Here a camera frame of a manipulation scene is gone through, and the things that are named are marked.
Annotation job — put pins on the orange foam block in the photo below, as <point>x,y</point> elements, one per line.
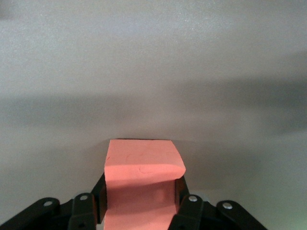
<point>141,163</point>

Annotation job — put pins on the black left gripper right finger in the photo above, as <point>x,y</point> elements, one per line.
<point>196,213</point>

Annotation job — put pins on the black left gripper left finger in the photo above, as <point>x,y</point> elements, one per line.
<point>81,210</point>

